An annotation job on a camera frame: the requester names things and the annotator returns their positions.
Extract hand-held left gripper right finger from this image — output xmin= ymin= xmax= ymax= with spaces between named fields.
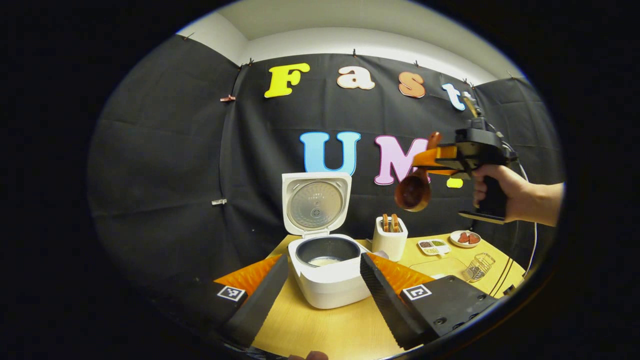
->
xmin=359 ymin=252 xmax=501 ymax=352

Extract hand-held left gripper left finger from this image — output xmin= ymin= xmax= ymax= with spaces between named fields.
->
xmin=150 ymin=254 xmax=291 ymax=351

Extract brown wooden spoon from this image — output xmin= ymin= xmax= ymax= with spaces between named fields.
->
xmin=394 ymin=131 xmax=443 ymax=213

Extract white rice cooker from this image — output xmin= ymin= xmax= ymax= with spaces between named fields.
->
xmin=281 ymin=172 xmax=373 ymax=310

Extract metal wire chopstick holder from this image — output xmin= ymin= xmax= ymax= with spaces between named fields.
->
xmin=462 ymin=252 xmax=496 ymax=283

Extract white toaster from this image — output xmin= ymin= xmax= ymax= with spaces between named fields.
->
xmin=371 ymin=214 xmax=409 ymax=262

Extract small white round plate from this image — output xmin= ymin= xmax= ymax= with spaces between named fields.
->
xmin=449 ymin=230 xmax=482 ymax=249

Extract white divided grain dish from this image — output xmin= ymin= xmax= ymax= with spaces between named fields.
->
xmin=417 ymin=239 xmax=452 ymax=257

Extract black backdrop cloth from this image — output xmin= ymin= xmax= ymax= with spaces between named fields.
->
xmin=87 ymin=34 xmax=563 ymax=301

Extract white cable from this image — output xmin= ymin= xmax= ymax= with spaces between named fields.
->
xmin=487 ymin=122 xmax=539 ymax=276

